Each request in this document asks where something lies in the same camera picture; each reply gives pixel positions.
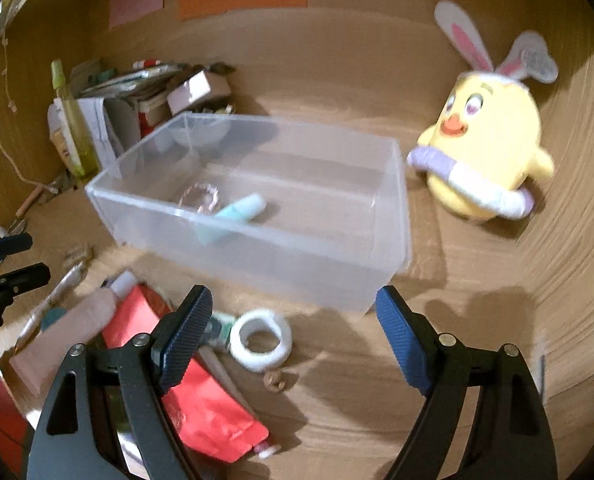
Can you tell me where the green plastic bottle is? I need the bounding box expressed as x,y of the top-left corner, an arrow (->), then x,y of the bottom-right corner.
51,59 -> 100,177

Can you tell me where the teal tube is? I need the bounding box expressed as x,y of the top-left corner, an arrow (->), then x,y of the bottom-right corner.
194,192 -> 266,247

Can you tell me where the red and white container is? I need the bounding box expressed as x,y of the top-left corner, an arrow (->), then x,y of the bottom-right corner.
137,110 -> 170,136

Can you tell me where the wooden stick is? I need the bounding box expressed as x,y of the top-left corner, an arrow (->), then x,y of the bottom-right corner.
17,185 -> 45,218

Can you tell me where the yellow and white packet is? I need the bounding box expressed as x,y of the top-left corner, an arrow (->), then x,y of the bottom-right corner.
47,100 -> 78,171

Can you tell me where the blue and white tool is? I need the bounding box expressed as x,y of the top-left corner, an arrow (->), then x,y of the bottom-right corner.
0,217 -> 28,241

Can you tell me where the white tape roll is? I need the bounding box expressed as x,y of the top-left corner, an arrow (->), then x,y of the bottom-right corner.
229,309 -> 292,373

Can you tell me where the red pouch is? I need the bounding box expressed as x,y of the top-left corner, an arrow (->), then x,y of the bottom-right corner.
102,284 -> 270,463

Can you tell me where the clear round trinket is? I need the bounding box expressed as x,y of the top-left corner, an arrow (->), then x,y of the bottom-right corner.
179,183 -> 222,213

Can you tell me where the yellow chick plush toy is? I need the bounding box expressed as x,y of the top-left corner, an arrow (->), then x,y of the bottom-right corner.
407,0 -> 560,223

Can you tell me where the translucent tube with red cap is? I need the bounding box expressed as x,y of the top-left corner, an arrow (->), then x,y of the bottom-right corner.
197,345 -> 281,459

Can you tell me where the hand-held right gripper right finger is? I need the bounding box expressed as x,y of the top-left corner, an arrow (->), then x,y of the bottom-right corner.
375,285 -> 560,480

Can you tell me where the beige cream tube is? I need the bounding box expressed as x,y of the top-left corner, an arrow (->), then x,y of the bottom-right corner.
9,270 -> 138,396

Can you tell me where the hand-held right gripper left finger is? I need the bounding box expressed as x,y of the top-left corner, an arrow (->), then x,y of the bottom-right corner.
24,284 -> 214,480

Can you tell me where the pile of flat packets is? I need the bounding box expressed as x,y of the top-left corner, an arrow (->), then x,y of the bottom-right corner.
79,60 -> 235,111

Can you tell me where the folded white paper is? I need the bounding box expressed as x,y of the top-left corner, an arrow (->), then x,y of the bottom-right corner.
79,97 -> 128,171

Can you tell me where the clear plastic storage box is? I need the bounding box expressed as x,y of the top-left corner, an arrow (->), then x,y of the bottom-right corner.
84,112 -> 412,313

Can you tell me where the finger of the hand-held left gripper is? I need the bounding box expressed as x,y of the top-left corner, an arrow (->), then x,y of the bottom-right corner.
0,232 -> 34,277
0,262 -> 52,331

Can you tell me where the pink cardboard box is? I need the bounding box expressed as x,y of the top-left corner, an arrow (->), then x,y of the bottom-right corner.
167,70 -> 212,116

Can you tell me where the small teal packet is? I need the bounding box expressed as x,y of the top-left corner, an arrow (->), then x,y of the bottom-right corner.
209,312 -> 235,351

